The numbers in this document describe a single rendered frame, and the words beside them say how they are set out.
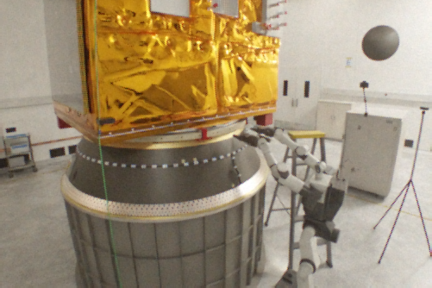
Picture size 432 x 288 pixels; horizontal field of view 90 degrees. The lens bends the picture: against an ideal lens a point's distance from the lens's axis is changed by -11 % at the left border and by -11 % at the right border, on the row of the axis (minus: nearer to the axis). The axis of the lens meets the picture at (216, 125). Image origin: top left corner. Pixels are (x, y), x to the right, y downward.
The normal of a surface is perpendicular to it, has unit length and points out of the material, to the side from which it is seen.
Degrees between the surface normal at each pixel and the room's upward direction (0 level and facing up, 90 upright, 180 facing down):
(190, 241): 90
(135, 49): 88
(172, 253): 90
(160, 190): 62
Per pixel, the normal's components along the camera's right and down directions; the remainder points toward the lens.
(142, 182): 0.00, -0.27
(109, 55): 0.60, 0.11
